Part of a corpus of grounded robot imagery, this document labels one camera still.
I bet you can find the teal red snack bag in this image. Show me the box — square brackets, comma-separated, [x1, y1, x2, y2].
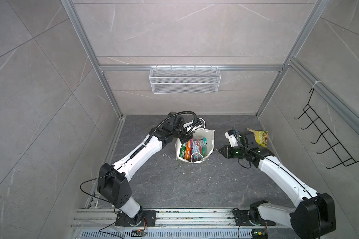
[191, 138, 207, 161]

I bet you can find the white floral paper bag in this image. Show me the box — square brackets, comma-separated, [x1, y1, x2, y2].
[175, 118, 214, 164]

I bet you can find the yellow green snack bag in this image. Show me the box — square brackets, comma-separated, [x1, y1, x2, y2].
[247, 128, 268, 148]

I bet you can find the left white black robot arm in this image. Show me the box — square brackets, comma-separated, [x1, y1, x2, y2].
[97, 111, 204, 226]

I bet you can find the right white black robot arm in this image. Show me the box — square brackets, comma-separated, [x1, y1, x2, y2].
[219, 129, 337, 239]

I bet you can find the green snack pack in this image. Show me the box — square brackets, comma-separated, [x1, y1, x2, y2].
[179, 142, 187, 159]

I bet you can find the orange snack pack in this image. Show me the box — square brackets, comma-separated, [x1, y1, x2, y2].
[184, 140, 192, 161]

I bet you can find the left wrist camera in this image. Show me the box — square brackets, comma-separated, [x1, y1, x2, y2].
[183, 118, 204, 132]

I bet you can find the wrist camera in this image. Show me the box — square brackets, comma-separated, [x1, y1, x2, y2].
[225, 129, 239, 147]
[183, 118, 204, 132]

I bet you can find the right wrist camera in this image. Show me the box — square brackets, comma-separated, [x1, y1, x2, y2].
[225, 129, 239, 147]

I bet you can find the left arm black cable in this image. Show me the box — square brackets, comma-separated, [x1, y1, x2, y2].
[143, 111, 198, 144]

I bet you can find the white wire mesh basket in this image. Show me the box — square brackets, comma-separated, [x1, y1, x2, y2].
[149, 66, 221, 94]

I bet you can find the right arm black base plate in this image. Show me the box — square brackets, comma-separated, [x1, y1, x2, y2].
[232, 208, 276, 227]

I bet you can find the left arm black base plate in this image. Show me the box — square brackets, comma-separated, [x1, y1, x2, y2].
[115, 210, 157, 227]

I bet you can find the black wire hook rack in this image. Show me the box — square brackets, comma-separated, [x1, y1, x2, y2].
[294, 89, 359, 169]

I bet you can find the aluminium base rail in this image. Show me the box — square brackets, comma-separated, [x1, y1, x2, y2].
[70, 208, 287, 229]

